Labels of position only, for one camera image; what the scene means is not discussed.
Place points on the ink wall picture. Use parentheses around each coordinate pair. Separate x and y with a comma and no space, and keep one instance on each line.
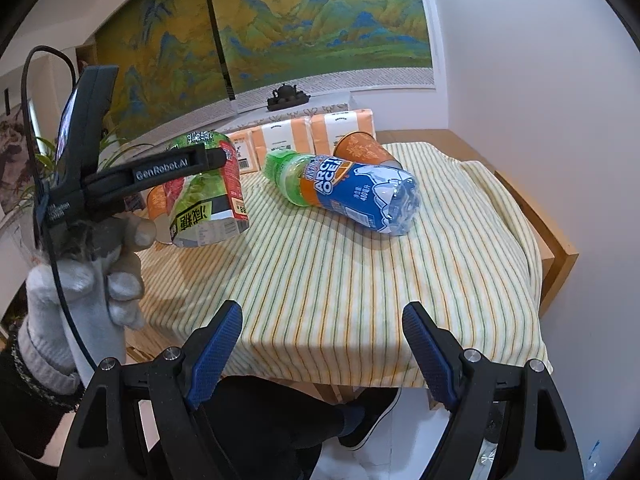
(12,160)

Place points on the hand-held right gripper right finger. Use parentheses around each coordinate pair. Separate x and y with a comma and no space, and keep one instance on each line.
(430,355)

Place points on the landscape wall painting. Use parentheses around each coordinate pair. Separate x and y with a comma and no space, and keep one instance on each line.
(310,25)

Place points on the black shoe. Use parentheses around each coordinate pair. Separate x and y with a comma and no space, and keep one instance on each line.
(372,420)

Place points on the orange patterned paper cup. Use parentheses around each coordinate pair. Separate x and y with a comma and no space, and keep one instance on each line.
(371,150)

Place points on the person's left hand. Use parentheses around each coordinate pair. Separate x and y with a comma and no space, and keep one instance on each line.
(85,300)

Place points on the green red instant noodle cup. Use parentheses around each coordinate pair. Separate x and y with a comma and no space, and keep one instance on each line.
(210,212)

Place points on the green potted plant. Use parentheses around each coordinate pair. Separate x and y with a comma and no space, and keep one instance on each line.
(45,160)

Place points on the person's leg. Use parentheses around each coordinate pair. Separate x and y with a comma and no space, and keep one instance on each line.
(280,425)

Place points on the small orange cup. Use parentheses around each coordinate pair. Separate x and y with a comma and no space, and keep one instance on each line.
(156,203)

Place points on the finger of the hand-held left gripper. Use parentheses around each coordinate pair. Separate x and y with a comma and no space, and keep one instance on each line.
(160,167)
(115,202)

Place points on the person's left forearm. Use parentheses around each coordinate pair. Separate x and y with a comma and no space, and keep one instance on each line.
(35,400)

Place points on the wooden table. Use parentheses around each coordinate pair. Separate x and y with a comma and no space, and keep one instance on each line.
(532,210)

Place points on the orange white tissue pack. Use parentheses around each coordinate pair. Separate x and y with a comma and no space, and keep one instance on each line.
(341,125)
(280,137)
(245,153)

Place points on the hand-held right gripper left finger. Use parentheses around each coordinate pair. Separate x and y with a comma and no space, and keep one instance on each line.
(216,355)

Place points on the striped yellow tablecloth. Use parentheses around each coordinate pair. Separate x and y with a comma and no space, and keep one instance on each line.
(325,280)

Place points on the blue label plastic bottle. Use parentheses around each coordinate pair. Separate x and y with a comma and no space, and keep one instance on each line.
(350,190)

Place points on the dark teapot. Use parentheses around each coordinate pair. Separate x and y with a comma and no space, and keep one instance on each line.
(287,94)

